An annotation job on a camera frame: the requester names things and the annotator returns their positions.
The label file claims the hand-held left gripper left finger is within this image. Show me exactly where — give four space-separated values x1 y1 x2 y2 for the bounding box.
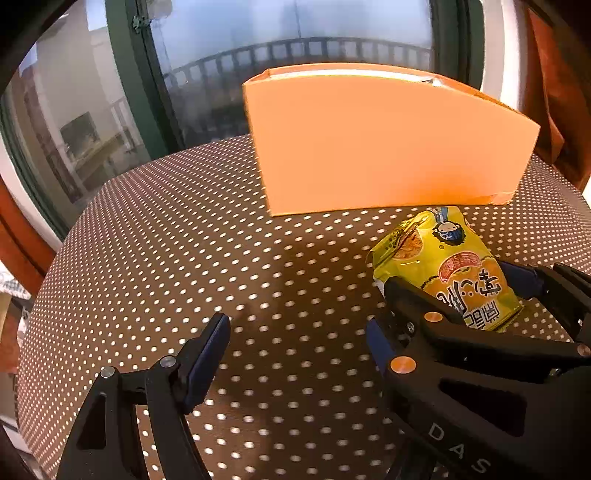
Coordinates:
55 312 232 480

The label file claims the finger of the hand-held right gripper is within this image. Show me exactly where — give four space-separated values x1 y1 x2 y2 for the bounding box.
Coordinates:
385 277 591 374
501 263 591 344

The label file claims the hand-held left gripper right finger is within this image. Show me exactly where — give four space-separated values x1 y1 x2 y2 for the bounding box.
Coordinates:
366 320 591 480

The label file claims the yellow cartoon snack packet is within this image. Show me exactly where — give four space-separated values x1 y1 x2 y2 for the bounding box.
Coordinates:
368 206 523 333

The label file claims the orange cardboard box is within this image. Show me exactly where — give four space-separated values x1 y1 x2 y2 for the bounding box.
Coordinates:
242 62 541 217

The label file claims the brown polka dot tablecloth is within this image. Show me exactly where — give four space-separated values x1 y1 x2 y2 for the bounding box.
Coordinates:
16 134 591 480

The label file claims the rust orange curtain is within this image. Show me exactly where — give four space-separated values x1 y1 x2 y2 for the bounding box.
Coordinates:
0 175 56 296
522 9 591 190

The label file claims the black and white patterned cloth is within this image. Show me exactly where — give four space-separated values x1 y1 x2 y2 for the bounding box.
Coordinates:
0 270 31 305

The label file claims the balcony railing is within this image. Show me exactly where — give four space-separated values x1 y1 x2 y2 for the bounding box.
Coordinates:
161 37 435 134

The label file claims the dark green window frame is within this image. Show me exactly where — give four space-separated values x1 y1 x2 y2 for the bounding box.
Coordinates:
0 0 485 241

